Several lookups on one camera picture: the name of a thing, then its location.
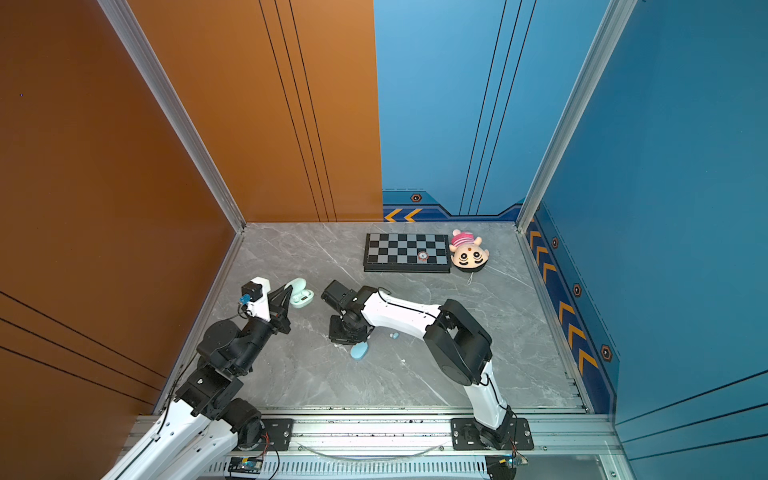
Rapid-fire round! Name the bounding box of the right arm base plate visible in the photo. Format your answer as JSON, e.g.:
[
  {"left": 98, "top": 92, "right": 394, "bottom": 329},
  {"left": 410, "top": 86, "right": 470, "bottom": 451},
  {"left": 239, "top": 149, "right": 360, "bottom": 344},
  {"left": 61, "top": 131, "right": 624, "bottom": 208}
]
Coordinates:
[{"left": 450, "top": 417, "right": 535, "bottom": 451}]

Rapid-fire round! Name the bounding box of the aluminium corner post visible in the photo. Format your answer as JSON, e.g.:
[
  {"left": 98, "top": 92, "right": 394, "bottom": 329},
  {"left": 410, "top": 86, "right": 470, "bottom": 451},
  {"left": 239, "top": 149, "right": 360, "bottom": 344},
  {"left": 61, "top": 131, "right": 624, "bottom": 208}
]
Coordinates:
[
  {"left": 515, "top": 0, "right": 638, "bottom": 234},
  {"left": 97, "top": 0, "right": 247, "bottom": 233}
]

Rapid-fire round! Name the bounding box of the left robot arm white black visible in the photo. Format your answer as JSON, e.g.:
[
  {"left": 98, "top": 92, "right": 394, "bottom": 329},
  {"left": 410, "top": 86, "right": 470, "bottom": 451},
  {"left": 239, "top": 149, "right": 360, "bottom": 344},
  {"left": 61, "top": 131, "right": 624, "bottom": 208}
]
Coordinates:
[{"left": 105, "top": 277, "right": 298, "bottom": 479}]

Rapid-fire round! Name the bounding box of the green circuit board left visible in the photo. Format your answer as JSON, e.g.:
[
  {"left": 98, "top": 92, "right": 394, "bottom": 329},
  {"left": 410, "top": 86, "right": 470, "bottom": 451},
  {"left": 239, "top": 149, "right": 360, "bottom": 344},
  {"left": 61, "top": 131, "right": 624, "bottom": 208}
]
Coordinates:
[{"left": 227, "top": 457, "right": 264, "bottom": 476}]

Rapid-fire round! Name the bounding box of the light blue earbud case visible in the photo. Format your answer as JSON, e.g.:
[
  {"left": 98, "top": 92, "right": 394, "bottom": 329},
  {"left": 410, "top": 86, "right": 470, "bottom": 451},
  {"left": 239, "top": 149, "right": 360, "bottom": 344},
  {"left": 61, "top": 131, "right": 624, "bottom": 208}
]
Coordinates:
[{"left": 349, "top": 342, "right": 369, "bottom": 361}]

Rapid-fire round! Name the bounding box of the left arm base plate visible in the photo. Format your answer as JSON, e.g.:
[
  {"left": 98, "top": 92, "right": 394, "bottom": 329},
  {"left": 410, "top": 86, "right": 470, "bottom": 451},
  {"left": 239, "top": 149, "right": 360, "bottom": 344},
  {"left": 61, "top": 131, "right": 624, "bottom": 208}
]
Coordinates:
[{"left": 237, "top": 418, "right": 294, "bottom": 452}]

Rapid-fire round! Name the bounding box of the circuit board right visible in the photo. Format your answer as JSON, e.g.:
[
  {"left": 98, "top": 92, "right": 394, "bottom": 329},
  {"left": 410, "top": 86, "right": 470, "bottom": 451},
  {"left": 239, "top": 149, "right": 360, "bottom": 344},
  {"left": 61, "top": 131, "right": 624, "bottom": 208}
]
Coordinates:
[{"left": 499, "top": 453, "right": 528, "bottom": 470}]

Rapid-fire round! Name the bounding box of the left aluminium corner post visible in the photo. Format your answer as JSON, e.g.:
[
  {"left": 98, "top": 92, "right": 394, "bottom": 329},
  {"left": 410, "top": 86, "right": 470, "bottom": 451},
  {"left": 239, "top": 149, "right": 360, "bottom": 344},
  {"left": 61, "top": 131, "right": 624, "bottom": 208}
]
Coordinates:
[{"left": 97, "top": 0, "right": 247, "bottom": 233}]

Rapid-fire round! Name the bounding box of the pink plush doll head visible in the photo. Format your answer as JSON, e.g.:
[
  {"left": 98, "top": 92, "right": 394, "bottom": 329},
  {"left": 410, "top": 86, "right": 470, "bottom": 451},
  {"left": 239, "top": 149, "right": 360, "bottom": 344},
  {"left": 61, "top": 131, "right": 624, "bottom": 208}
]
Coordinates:
[{"left": 449, "top": 229, "right": 490, "bottom": 273}]

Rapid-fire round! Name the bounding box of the black white chessboard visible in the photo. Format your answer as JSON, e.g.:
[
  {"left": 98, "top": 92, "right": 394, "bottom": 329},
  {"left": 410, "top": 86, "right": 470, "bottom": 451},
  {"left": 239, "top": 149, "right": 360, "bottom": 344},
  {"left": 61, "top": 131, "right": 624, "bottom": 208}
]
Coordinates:
[{"left": 363, "top": 233, "right": 451, "bottom": 274}]

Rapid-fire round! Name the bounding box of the right aluminium corner post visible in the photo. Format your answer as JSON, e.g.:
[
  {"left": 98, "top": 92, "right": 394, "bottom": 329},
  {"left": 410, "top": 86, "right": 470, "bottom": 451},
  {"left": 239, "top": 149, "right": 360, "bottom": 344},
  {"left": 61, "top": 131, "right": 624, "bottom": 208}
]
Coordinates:
[{"left": 515, "top": 0, "right": 638, "bottom": 234}]

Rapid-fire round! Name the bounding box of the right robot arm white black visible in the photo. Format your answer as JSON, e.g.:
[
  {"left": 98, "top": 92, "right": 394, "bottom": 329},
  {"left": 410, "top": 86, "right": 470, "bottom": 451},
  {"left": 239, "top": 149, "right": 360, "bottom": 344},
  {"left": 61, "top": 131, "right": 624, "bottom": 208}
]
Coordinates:
[{"left": 321, "top": 280, "right": 514, "bottom": 450}]

